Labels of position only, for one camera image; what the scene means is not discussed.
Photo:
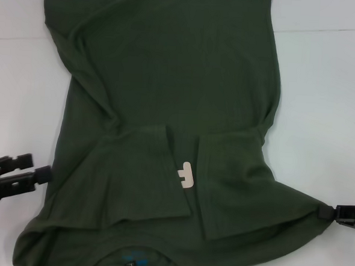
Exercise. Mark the dark green printed T-shirt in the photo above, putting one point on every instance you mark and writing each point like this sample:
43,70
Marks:
168,78

